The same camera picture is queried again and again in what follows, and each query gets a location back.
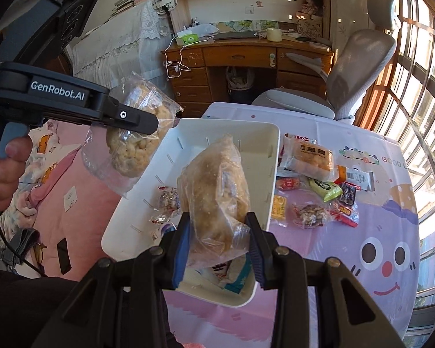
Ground dark keyboard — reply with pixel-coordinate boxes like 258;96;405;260
213;31;260;41

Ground stack of papers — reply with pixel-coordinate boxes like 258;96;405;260
110;0;155;17

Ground green tissue box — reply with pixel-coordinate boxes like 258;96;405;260
176;32;199;46

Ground white wooden bookshelf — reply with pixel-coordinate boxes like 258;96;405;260
157;0;330;40

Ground clear bag of puffed snack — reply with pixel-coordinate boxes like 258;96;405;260
81;72;184;198

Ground patterned cardboard box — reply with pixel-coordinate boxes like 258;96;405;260
296;16;324;39

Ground white blue cake packet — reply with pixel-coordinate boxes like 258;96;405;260
199;254;255;295

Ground red yellow snack packet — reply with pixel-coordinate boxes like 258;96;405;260
334;203;360;228

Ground white plastic tray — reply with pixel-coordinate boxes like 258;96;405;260
101;118;280;309

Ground clear bag of bread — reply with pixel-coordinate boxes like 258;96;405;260
177;134;252;269

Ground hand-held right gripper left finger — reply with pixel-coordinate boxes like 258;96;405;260
40;212;194;348

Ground white lace cover cloth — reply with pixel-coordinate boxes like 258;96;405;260
70;0;175;93

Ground white charging cable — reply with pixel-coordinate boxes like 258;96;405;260
166;34;193;79

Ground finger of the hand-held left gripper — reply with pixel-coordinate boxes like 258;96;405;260
105;96;159;135

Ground green snack packet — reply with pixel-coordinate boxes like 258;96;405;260
307;177;343;202

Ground green printed paper strip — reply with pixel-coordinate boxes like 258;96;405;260
217;20;291;32

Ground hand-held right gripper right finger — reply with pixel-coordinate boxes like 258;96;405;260
244;212;407;348

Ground plastic bag under desk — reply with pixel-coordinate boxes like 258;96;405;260
225;66;256;94

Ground red white cookie packet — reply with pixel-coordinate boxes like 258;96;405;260
286;133;319;145

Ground wooden desk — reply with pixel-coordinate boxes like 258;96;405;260
163;36;335;118

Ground white barcode packet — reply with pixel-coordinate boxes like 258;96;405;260
345;168;376;193

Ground dark brown patterned packet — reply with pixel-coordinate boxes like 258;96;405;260
339;182;362;207

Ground red orange snack packet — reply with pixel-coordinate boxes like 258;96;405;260
275;176;300;191

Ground person's left hand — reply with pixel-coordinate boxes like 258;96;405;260
0;136;33;213

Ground black cable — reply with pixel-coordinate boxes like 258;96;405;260
0;221;49;280

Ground clear candy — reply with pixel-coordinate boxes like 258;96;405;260
150;212;178;226

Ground window with metal grille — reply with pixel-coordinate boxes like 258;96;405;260
355;0;435;334

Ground grey office chair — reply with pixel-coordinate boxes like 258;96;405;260
252;0;398;122

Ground pink blanket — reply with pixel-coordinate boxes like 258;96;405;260
0;118;167;283

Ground cat print bed sheet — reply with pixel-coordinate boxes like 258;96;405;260
16;121;95;233

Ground small doll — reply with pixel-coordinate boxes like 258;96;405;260
299;0;325;17

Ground grey strap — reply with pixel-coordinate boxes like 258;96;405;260
0;228;39;266

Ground black flat rectangle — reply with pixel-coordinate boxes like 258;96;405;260
57;238;72;275

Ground printed white cloth bag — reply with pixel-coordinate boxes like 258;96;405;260
151;0;177;14

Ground clear nut packet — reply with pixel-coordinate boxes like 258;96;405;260
292;203;331;230

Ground cartoon printed tablecloth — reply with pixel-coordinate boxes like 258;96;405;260
165;101;421;348

